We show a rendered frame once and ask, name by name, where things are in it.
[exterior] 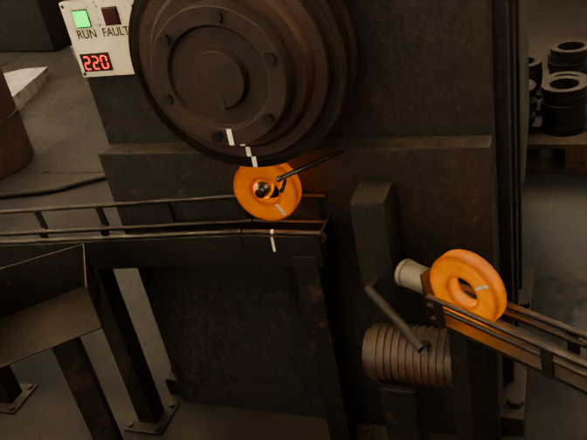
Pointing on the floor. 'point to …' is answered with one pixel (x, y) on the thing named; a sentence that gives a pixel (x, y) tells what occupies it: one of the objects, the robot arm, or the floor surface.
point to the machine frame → (210, 210)
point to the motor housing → (406, 375)
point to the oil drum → (11, 134)
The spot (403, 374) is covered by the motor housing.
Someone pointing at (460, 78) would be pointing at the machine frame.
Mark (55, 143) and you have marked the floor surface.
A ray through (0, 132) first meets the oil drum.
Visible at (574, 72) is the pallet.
